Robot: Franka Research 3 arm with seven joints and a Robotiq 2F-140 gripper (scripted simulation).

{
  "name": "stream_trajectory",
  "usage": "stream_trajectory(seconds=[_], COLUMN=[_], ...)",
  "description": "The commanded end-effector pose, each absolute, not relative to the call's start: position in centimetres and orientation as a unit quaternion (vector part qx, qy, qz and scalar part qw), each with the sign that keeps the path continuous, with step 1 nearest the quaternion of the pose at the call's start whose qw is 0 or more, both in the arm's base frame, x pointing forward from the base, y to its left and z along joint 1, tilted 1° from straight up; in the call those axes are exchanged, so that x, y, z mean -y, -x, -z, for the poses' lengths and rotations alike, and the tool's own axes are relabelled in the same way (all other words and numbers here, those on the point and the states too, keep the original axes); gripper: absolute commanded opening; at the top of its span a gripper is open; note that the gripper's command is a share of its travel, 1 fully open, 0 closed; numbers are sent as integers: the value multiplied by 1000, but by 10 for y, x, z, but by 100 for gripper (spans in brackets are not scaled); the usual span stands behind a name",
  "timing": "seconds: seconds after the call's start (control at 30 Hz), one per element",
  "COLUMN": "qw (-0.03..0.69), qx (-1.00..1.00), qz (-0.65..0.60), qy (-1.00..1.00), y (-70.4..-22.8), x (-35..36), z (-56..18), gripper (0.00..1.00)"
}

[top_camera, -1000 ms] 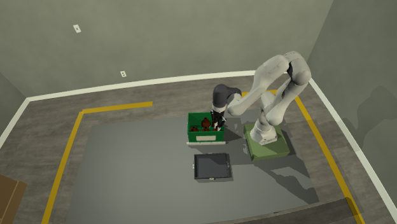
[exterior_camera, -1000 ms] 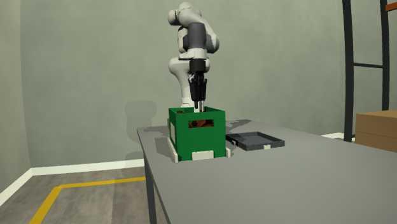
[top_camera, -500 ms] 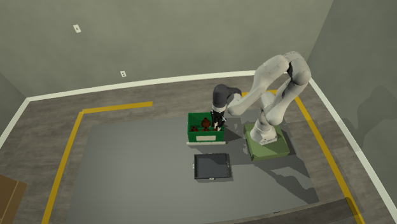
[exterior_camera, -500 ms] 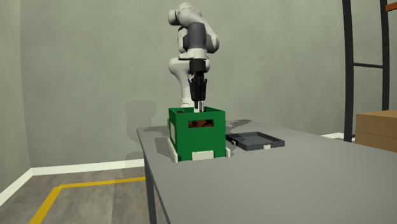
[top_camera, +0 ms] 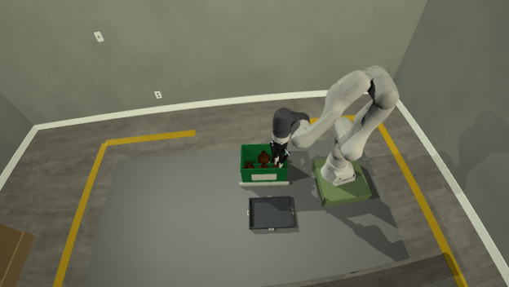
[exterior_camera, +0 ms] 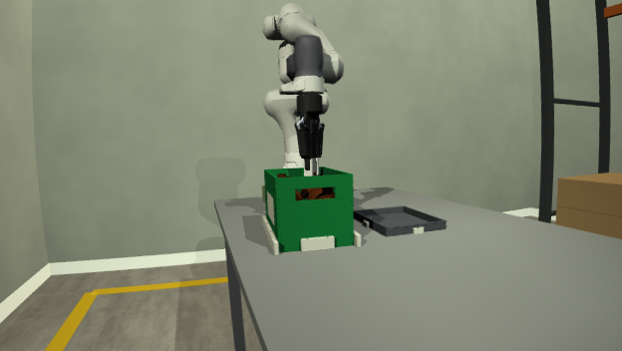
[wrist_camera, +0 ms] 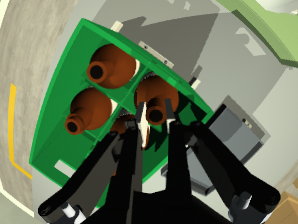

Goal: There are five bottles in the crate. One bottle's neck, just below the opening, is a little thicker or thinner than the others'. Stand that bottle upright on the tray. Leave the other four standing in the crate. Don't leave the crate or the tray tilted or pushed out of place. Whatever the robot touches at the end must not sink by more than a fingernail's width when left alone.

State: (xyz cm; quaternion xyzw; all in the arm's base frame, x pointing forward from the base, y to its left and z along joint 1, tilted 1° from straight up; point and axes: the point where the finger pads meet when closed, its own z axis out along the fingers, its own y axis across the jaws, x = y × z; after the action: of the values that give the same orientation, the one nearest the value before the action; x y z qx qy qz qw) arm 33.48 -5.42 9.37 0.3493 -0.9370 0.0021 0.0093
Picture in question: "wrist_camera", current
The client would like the green bottle crate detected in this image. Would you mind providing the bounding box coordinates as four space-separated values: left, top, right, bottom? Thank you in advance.
29 18 214 187

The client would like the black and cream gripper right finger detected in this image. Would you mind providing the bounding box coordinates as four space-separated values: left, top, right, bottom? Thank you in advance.
162 98 281 224

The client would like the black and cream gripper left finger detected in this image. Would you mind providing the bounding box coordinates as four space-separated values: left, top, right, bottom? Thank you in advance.
38 101 148 224

